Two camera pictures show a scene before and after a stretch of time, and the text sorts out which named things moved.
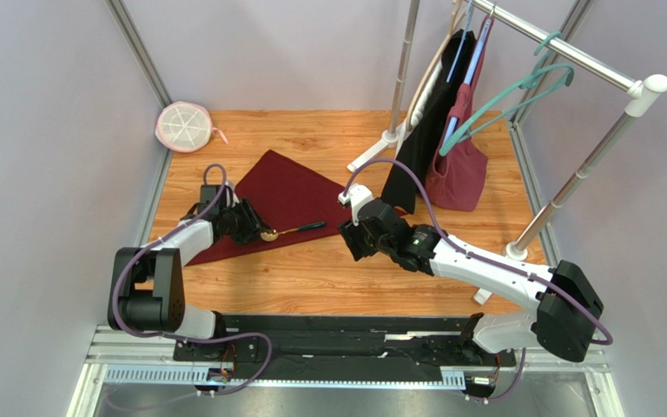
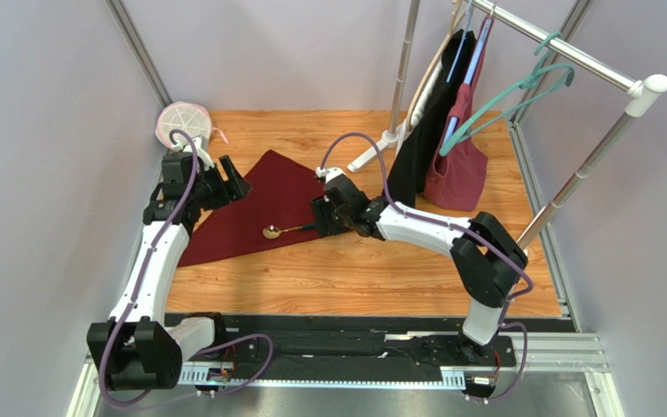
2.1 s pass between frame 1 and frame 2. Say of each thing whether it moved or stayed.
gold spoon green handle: stayed
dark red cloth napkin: stayed
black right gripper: moved
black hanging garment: stayed
